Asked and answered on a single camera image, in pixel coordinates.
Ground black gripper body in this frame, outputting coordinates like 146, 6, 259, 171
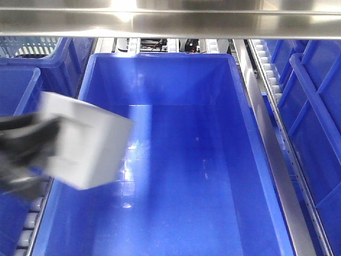
1, 125, 37, 195

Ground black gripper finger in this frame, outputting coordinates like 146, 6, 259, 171
5, 117, 61, 171
1, 113, 45, 133

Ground gray square foam base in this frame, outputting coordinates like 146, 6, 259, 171
39, 92, 134, 190

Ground blue bin left of target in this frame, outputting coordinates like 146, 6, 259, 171
1, 66, 57, 255

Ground blue bin with white basket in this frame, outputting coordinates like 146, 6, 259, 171
1, 37, 94, 97

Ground large blue target bin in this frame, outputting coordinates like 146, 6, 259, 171
33, 53, 294, 255

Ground blue bin right side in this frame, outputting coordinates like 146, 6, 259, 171
262, 39, 340, 255

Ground white plastic basket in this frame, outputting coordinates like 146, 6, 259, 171
1, 36, 60, 58

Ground stainless steel shelf beam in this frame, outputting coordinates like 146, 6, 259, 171
1, 1, 340, 39

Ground steel roller rail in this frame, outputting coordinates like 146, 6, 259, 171
231, 39, 333, 255

